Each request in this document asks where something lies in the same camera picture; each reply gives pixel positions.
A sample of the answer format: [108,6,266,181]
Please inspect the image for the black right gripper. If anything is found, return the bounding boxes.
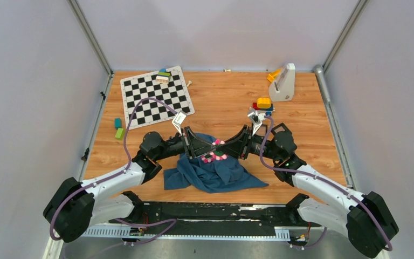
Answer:
[216,125,281,162]

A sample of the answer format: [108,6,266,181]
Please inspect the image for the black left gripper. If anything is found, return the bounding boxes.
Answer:
[154,126,216,161]

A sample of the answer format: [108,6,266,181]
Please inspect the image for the pink white flower brooch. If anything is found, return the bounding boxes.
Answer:
[212,139,225,146]

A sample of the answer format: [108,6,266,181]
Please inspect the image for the blue garment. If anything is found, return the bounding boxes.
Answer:
[163,133,269,194]

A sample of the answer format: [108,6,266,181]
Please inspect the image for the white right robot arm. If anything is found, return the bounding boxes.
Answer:
[215,124,399,258]

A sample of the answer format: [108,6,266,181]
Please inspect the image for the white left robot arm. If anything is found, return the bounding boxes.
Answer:
[43,127,216,243]

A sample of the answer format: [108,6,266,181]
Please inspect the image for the colourful toy car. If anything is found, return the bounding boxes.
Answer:
[252,97,275,116]

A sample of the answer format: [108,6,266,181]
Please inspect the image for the black white checkerboard mat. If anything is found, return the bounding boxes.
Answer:
[120,66,195,130]

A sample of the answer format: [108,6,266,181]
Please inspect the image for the white wedge stand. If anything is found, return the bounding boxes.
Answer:
[268,63,296,102]

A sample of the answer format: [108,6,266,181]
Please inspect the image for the stacked toy bricks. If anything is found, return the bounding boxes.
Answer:
[156,69,171,84]

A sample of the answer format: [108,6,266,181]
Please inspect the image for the green toy block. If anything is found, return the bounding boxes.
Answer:
[115,127,126,140]

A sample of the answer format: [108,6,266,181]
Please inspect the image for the orange toy piece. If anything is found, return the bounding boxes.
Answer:
[267,67,282,83]

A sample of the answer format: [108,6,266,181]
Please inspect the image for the teal toy block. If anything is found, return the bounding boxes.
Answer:
[114,118,122,130]

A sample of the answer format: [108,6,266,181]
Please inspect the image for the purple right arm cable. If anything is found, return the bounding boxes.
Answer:
[258,116,394,252]

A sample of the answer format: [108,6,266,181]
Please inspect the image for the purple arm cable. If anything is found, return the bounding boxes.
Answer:
[258,116,394,252]
[49,97,179,247]

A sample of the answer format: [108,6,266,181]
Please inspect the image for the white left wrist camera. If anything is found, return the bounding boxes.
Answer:
[171,111,187,135]

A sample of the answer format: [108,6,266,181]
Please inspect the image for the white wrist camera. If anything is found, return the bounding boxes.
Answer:
[171,111,187,135]
[247,109,265,135]

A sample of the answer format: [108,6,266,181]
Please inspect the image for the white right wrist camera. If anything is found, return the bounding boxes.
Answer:
[247,109,265,135]

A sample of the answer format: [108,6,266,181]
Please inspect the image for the black square frame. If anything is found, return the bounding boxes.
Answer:
[272,122,291,134]

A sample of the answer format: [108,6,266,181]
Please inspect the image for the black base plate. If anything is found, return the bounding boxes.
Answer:
[123,202,310,235]

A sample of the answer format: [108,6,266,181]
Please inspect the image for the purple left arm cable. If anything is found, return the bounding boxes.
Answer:
[49,97,179,247]

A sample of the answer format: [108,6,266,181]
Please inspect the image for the white slotted cable duct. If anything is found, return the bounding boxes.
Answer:
[81,224,291,241]

